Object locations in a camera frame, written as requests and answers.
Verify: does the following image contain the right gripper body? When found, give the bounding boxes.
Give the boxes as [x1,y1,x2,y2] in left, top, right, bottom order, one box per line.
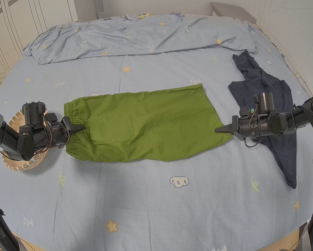
[232,115,268,141]

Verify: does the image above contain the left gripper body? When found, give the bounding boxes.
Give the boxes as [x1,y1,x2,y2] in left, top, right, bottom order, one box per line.
[34,116,75,151]

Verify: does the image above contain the green shorts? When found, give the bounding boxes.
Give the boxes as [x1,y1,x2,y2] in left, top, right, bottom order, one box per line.
[63,83,232,163]

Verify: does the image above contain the round woven basket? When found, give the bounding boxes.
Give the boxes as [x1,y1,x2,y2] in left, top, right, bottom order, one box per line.
[1,107,51,171]

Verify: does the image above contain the dark blue garment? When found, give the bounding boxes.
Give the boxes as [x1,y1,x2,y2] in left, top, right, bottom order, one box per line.
[228,50,298,189]

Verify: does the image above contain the bed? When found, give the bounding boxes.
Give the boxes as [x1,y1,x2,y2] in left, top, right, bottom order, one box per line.
[0,0,313,251]

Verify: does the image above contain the grey bedside table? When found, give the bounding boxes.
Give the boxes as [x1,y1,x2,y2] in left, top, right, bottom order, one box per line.
[210,2,257,23]

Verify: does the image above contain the pale blue quilt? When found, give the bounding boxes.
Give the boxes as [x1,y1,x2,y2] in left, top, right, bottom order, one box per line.
[22,13,259,65]

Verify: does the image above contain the white wardrobe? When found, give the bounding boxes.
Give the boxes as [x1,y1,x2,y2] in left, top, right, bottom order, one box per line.
[0,0,78,83]

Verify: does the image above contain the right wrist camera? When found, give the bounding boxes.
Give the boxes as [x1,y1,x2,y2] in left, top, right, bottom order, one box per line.
[239,106,256,117]

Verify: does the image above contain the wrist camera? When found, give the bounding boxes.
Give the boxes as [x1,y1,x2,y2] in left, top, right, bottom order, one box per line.
[239,106,256,117]
[43,112,59,127]

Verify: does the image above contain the black cable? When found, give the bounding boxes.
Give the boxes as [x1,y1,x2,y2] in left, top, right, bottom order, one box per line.
[244,136,268,148]

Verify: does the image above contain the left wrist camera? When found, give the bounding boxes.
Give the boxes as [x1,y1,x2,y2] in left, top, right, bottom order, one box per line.
[43,112,59,127]

